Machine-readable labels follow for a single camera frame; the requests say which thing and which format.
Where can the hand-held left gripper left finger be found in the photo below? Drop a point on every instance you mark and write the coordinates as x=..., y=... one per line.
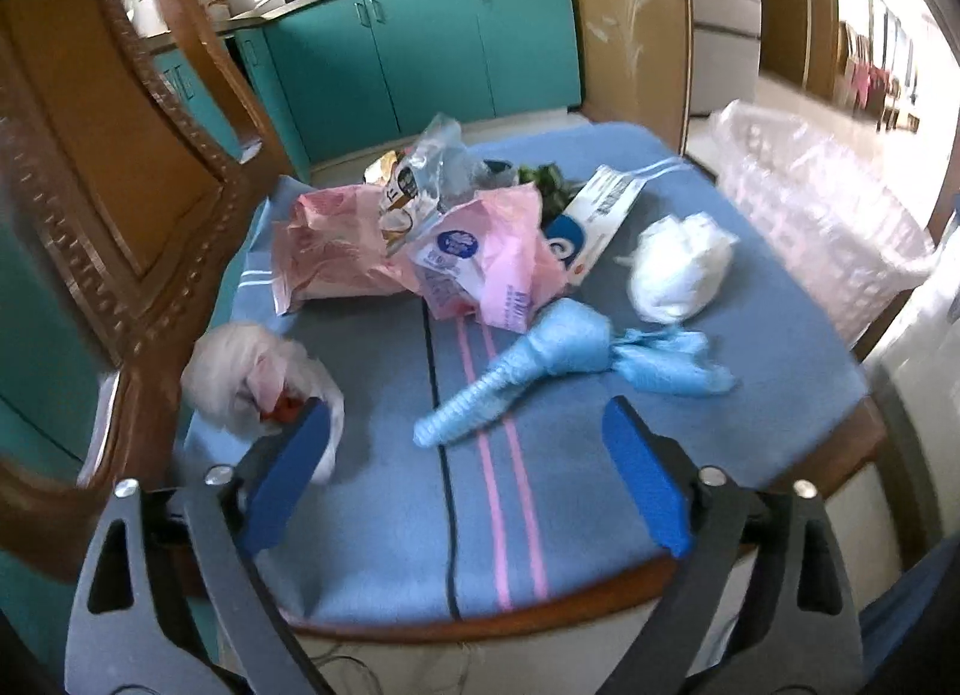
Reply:
x=289, y=470

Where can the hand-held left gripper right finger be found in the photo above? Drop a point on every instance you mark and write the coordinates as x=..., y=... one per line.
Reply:
x=645, y=470

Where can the blue plastic bag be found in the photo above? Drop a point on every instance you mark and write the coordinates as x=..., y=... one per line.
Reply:
x=555, y=343
x=660, y=361

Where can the white bag with red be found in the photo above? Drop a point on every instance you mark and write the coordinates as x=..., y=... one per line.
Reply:
x=225, y=373

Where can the white plastic bag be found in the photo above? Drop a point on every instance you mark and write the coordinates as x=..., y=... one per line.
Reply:
x=675, y=268

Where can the large pink plastic bag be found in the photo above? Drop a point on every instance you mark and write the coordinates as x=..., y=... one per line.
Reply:
x=330, y=245

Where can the pink wrapper with blue label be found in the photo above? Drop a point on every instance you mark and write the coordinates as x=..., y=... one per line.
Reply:
x=510, y=268

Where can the white and blue packet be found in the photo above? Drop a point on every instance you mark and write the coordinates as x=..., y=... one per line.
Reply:
x=600, y=215

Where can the yellow snack packet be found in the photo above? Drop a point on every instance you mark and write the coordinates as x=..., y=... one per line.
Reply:
x=397, y=193

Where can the white basket with plastic liner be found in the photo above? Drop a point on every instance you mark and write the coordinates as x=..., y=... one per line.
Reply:
x=810, y=215

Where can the green vegetable leaves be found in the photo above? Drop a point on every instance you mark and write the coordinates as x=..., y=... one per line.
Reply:
x=544, y=178

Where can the clear plastic bag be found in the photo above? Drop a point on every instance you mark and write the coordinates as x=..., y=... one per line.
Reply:
x=450, y=155

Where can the blue striped cloth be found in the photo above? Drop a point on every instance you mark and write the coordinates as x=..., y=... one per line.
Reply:
x=375, y=515

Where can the wooden table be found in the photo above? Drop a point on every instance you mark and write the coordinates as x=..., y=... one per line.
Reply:
x=855, y=433

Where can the person's blue clothing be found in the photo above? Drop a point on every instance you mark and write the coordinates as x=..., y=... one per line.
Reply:
x=907, y=612

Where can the carved wooden chair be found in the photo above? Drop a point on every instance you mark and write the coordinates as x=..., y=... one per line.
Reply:
x=150, y=140

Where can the teal kitchen cabinets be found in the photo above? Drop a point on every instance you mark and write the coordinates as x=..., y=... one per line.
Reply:
x=420, y=50

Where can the wooden door panel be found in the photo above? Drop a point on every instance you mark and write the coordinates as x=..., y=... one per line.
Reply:
x=630, y=28

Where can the pink hanging clothes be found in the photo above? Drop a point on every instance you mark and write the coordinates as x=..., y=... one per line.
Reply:
x=874, y=76

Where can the silver refrigerator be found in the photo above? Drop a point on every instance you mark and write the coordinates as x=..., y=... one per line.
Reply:
x=724, y=5

